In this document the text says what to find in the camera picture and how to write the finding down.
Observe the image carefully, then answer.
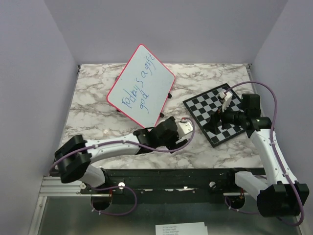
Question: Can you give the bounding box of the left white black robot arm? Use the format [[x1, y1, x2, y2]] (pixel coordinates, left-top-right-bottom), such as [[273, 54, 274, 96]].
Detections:
[[53, 117, 193, 193]]

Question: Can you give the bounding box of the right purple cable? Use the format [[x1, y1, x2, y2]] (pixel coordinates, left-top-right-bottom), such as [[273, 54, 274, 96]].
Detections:
[[224, 81, 306, 227]]

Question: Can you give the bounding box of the pink framed whiteboard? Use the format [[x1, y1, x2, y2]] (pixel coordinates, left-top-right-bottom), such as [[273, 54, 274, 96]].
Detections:
[[106, 44, 176, 128]]

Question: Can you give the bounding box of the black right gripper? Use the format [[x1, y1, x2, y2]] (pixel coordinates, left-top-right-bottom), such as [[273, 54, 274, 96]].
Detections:
[[202, 99, 246, 134]]

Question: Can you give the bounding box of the black whiteboard stand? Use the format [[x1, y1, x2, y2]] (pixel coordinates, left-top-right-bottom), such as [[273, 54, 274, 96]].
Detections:
[[116, 93, 173, 118]]

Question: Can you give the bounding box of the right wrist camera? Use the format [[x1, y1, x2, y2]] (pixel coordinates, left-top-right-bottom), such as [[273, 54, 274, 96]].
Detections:
[[219, 90, 232, 112]]

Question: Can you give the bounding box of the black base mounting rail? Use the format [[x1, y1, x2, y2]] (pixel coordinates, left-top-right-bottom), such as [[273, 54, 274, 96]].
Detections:
[[80, 167, 255, 204]]

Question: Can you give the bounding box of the white instruction paper sheet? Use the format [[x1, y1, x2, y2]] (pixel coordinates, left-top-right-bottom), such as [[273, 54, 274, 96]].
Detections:
[[155, 222, 208, 235]]

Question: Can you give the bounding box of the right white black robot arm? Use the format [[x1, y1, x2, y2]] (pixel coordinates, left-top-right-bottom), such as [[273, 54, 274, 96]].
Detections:
[[204, 91, 309, 217]]

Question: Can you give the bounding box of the black white chessboard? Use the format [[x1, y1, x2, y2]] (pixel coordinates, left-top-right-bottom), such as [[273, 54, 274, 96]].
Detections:
[[183, 83, 245, 147]]

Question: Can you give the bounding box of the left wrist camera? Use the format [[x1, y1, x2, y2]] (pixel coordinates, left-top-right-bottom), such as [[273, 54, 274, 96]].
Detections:
[[176, 119, 193, 138]]

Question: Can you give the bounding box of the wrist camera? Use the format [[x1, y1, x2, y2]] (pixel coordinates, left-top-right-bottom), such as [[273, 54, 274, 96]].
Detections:
[[219, 90, 232, 112], [176, 119, 193, 138]]

